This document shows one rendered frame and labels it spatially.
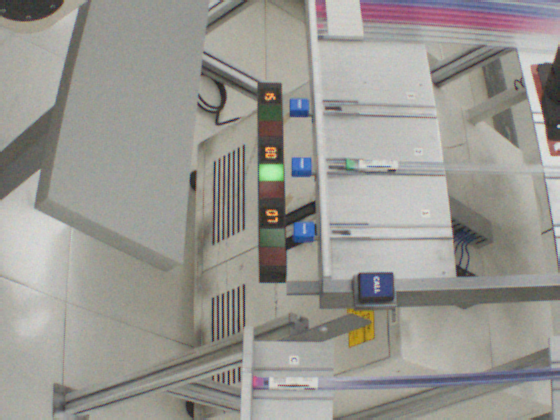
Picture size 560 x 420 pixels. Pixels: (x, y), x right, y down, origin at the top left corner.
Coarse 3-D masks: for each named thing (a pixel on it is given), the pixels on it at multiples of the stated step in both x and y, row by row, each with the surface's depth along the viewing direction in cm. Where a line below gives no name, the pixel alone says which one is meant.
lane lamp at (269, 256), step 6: (264, 252) 138; (270, 252) 138; (276, 252) 138; (282, 252) 138; (264, 258) 137; (270, 258) 137; (276, 258) 137; (282, 258) 137; (264, 264) 137; (270, 264) 137; (276, 264) 137; (282, 264) 137
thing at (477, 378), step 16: (544, 368) 114; (320, 384) 115; (336, 384) 115; (352, 384) 114; (368, 384) 114; (384, 384) 114; (400, 384) 114; (416, 384) 114; (432, 384) 114; (448, 384) 114; (464, 384) 115; (480, 384) 115
